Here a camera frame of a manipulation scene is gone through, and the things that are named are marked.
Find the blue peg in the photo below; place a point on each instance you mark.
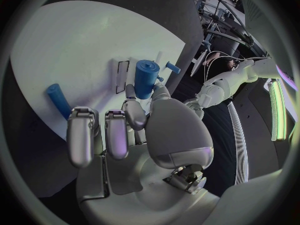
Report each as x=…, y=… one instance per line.
x=173, y=67

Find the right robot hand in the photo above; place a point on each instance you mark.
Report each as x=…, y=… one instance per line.
x=178, y=127

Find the white task board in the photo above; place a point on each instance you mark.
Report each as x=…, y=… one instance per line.
x=77, y=50

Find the glowing light bar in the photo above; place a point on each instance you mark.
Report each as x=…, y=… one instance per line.
x=277, y=112

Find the person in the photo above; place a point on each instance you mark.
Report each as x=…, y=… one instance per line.
x=221, y=60

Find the blue short cylinder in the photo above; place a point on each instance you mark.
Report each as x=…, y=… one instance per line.
x=145, y=80

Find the metal equipment rack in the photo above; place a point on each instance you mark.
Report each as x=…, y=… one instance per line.
x=222, y=13

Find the blue long cylinder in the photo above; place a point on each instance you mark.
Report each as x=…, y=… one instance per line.
x=58, y=99

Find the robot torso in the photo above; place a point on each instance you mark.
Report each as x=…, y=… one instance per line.
x=257, y=135

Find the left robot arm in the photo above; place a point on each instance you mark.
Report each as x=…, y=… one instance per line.
x=232, y=78

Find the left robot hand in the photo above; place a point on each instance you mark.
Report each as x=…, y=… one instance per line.
x=195, y=106

